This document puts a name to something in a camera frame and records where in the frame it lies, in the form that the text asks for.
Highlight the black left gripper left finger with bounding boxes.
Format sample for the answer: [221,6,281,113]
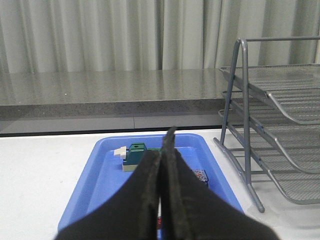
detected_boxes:
[56,151,161,240]

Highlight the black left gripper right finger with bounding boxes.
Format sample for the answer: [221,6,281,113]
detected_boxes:
[159,127,278,240]

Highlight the red emergency stop push button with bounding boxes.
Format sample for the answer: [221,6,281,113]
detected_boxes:
[192,169,209,188]

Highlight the silver mesh tray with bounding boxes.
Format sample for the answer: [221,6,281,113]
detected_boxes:
[228,89,320,174]
[218,109,320,205]
[219,63,320,126]

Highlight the blue plastic tray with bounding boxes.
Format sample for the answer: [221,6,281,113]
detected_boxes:
[57,133,243,231]

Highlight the green terminal block component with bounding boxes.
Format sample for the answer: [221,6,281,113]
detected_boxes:
[113,142,161,172]

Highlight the grey stone counter ledge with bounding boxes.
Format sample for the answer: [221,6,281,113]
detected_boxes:
[0,69,228,135]

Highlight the grey pleated curtain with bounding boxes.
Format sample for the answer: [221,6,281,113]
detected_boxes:
[0,0,320,74]

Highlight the silver rack frame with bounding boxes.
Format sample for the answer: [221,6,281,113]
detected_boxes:
[215,38,320,212]

